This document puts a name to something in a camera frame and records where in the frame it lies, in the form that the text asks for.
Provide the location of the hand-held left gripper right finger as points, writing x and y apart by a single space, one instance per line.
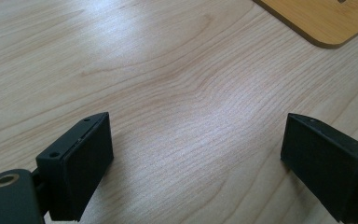
326 168

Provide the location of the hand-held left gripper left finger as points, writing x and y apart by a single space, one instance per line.
84 168

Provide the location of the bamboo wooden coaster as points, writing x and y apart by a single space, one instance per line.
326 18

